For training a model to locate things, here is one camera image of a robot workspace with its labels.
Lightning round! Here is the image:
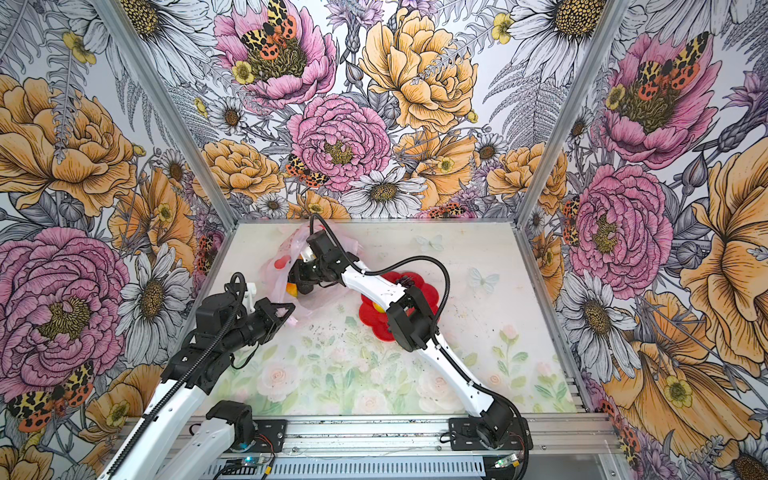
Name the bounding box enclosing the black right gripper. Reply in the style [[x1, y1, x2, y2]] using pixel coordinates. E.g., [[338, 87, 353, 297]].
[[277, 256, 328, 284]]

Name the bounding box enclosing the pink plastic bag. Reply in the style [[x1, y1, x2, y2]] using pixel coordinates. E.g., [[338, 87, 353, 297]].
[[260, 225, 346, 321]]

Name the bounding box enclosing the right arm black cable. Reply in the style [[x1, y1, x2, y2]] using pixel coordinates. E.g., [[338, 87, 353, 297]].
[[308, 212, 532, 480]]

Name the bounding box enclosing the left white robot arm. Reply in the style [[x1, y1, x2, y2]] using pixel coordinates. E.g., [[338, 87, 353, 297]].
[[100, 292, 295, 479]]

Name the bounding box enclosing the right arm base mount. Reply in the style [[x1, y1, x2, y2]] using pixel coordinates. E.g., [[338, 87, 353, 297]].
[[440, 417, 534, 451]]

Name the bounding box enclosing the red flower-shaped plate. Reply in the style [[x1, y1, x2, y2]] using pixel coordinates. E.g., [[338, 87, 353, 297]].
[[359, 271, 440, 342]]

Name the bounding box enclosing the green circuit board right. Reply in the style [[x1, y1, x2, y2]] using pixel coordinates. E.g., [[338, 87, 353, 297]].
[[494, 453, 520, 469]]

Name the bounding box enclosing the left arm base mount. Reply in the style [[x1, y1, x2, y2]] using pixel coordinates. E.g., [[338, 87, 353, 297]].
[[200, 418, 288, 454]]

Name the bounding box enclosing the orange red toy fruit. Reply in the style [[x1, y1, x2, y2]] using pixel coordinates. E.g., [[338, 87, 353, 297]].
[[285, 282, 299, 298]]

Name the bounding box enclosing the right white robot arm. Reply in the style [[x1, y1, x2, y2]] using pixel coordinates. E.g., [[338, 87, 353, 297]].
[[278, 226, 525, 449]]

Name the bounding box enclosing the green circuit board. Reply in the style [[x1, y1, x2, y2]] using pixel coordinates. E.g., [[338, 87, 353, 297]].
[[225, 456, 270, 468], [494, 453, 520, 469]]

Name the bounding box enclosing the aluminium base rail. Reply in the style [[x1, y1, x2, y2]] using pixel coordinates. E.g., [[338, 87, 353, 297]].
[[152, 413, 631, 479]]

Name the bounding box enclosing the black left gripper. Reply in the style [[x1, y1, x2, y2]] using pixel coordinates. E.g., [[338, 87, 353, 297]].
[[223, 298, 295, 353]]

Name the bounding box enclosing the green circuit board left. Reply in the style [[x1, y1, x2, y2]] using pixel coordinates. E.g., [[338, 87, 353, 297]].
[[225, 456, 270, 468]]

